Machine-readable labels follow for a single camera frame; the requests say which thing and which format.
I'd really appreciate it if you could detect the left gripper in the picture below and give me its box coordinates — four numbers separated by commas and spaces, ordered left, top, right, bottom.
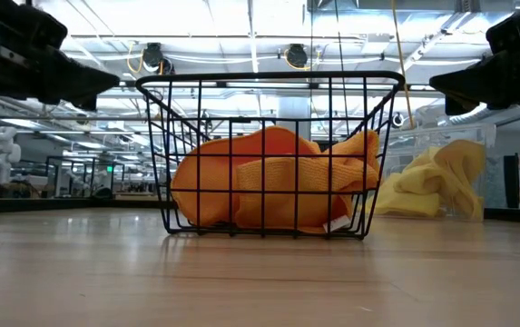
0, 0, 121, 113

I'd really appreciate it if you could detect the yellow microfiber towel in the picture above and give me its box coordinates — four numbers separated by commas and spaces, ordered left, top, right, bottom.
422, 138, 487, 222
367, 144, 445, 218

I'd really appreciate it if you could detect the rig LED light bar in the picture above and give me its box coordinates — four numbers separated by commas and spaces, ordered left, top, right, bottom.
95, 80, 451, 100

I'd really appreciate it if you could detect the clear plastic bin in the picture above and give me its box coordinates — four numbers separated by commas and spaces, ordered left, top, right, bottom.
375, 123, 500, 223

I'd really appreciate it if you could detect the grey hanging cloth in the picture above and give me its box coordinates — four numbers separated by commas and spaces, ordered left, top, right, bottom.
486, 156, 506, 209

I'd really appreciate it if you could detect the yellow hanging cable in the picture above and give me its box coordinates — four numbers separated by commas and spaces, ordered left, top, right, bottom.
389, 0, 416, 131

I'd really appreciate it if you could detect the black ceiling cable reel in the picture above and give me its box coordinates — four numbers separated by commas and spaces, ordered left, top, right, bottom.
142, 42, 164, 70
285, 43, 309, 69

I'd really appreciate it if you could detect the black wire basket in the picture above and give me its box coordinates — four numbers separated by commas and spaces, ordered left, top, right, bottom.
134, 70, 407, 241

